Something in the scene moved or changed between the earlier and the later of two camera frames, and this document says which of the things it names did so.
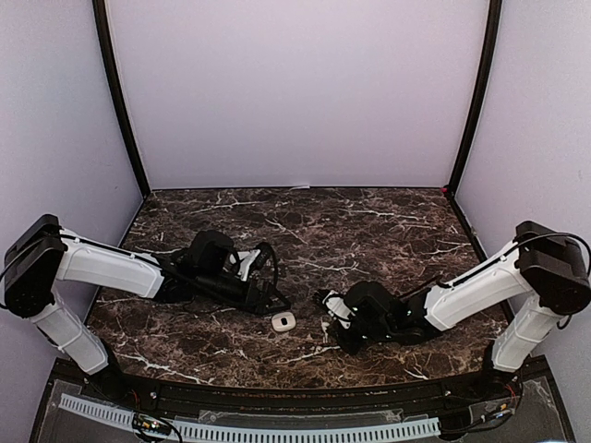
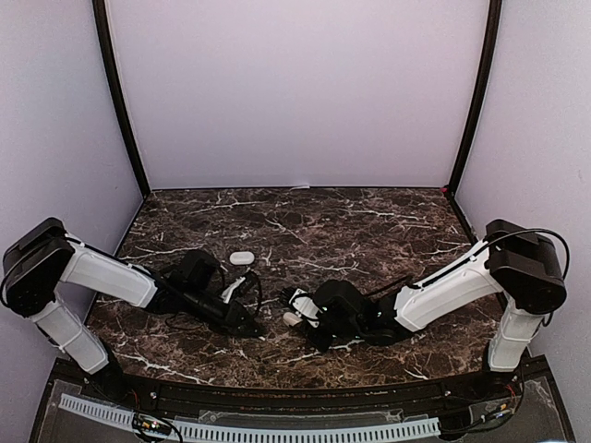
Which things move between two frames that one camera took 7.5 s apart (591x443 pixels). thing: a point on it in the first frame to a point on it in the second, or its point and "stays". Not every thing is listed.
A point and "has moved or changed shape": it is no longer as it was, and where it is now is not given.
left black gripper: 263,300 to 237,313
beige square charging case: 283,321 has moved or changed shape
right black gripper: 349,345 to 320,343
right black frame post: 493,21 stays
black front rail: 429,394 stays
